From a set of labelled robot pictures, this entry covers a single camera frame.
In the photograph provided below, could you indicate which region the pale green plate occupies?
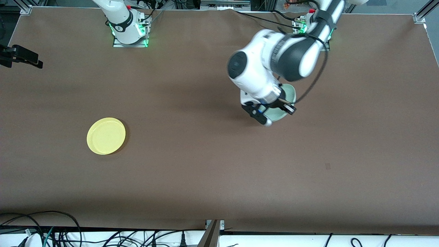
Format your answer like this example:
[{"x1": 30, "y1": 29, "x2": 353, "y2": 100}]
[{"x1": 265, "y1": 83, "x2": 297, "y2": 122}]

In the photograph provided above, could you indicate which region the black left camera bracket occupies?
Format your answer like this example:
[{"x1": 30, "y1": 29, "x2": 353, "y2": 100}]
[{"x1": 241, "y1": 102, "x2": 271, "y2": 125}]

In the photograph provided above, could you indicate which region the short black table cable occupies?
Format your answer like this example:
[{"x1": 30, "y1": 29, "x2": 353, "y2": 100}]
[{"x1": 273, "y1": 10, "x2": 299, "y2": 20}]

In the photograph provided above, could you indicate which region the brown table cover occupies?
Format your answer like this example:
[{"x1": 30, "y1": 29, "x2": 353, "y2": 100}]
[{"x1": 0, "y1": 6, "x2": 439, "y2": 236}]

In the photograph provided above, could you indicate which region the long black table cable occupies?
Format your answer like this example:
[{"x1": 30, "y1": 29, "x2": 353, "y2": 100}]
[{"x1": 235, "y1": 10, "x2": 302, "y2": 33}]

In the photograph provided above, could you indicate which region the yellow plate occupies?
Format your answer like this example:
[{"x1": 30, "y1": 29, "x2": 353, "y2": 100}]
[{"x1": 86, "y1": 117, "x2": 126, "y2": 155}]

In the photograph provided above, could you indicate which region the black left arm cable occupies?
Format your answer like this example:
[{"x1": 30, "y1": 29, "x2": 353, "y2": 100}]
[{"x1": 274, "y1": 26, "x2": 329, "y2": 104}]

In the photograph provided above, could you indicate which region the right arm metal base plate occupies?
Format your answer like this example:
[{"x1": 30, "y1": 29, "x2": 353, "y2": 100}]
[{"x1": 112, "y1": 15, "x2": 150, "y2": 48}]

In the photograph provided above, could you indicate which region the green cable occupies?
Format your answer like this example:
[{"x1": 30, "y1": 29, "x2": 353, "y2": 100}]
[{"x1": 43, "y1": 226, "x2": 55, "y2": 247}]

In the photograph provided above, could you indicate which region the large looping black cable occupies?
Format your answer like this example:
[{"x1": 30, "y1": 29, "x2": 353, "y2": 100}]
[{"x1": 0, "y1": 210, "x2": 82, "y2": 247}]

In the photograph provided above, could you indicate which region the aluminium frame profile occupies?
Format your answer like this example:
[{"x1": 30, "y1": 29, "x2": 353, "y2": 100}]
[{"x1": 197, "y1": 220, "x2": 225, "y2": 247}]

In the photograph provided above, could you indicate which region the grey metal background device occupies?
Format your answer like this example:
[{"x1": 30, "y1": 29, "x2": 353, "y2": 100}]
[{"x1": 200, "y1": 0, "x2": 251, "y2": 11}]

